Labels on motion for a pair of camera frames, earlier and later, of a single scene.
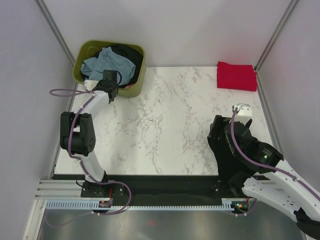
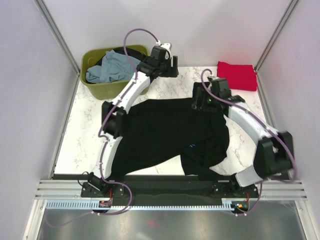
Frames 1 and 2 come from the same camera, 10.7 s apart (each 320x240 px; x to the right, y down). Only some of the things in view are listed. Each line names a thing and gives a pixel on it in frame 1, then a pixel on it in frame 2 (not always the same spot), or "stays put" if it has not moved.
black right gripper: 218,122 -> 201,94
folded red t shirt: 238,77 stays put
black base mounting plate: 150,187 stays put
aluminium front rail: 58,189 stays put
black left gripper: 99,83 -> 171,72
